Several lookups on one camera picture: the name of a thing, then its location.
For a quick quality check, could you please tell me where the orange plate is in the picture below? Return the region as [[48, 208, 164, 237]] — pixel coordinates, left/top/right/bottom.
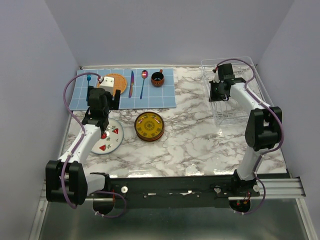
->
[[140, 138, 161, 143]]

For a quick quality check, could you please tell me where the watermelon pattern plate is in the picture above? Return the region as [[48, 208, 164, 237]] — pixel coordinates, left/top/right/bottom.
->
[[91, 118, 124, 155]]

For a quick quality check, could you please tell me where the plain yellow plate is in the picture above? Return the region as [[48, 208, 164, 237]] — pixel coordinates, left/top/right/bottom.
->
[[134, 111, 165, 137]]

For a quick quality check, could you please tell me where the blue grid placemat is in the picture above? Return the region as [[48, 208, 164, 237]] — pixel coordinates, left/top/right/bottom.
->
[[69, 68, 177, 111]]

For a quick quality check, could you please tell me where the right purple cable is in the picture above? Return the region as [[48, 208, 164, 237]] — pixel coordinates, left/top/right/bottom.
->
[[213, 58, 286, 216]]

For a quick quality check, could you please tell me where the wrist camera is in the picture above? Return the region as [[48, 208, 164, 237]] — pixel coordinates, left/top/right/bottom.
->
[[98, 76, 115, 96], [212, 66, 220, 83]]

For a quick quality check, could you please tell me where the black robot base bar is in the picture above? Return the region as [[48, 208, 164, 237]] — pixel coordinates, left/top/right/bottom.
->
[[82, 172, 261, 210]]

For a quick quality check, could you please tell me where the iridescent spoon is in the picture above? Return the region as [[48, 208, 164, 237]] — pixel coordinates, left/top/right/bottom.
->
[[139, 69, 149, 99]]

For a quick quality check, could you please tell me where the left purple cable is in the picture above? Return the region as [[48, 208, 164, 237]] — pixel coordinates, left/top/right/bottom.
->
[[59, 72, 127, 219]]

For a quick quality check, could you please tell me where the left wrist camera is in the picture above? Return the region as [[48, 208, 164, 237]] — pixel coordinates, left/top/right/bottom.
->
[[98, 76, 115, 96]]

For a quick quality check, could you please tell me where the brown ceramic mug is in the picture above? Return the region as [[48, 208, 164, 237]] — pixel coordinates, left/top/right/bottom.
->
[[151, 69, 165, 88]]

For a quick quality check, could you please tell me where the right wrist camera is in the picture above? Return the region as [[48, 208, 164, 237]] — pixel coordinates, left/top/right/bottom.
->
[[212, 66, 220, 83]]

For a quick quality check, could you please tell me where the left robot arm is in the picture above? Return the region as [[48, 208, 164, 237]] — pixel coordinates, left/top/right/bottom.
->
[[45, 86, 121, 209]]

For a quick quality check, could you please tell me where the woven orange trivet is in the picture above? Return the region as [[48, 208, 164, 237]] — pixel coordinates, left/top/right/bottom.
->
[[96, 73, 127, 96]]

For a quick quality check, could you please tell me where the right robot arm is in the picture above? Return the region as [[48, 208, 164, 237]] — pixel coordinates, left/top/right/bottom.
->
[[209, 60, 284, 196]]

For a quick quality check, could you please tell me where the aluminium frame rail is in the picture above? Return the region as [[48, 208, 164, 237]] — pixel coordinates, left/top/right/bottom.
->
[[39, 178, 307, 201]]

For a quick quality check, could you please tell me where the purple cable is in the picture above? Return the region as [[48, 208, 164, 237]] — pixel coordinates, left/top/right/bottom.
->
[[59, 72, 127, 219], [213, 58, 286, 216]]

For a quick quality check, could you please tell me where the white wire dish rack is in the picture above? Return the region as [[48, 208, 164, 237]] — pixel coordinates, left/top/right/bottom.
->
[[200, 56, 265, 126]]

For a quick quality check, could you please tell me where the iridescent knife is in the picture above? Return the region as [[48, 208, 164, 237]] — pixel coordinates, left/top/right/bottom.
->
[[128, 70, 135, 99]]

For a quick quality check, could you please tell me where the blue fork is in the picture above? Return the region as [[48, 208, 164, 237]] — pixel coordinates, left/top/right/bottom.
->
[[86, 74, 91, 86]]

